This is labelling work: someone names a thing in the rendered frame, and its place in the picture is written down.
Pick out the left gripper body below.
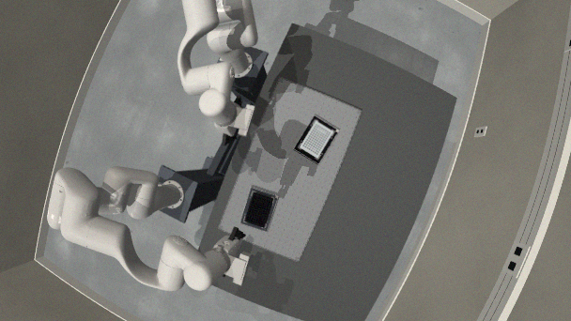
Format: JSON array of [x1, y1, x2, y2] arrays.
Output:
[[214, 101, 241, 136]]

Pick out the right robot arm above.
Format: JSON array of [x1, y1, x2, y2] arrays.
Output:
[[47, 166, 252, 291]]

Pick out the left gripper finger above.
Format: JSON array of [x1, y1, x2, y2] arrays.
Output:
[[234, 96, 243, 108], [222, 133, 237, 145]]

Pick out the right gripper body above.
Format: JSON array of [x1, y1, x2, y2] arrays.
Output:
[[213, 235, 239, 257]]

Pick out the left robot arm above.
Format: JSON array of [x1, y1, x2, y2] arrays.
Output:
[[177, 0, 258, 137]]

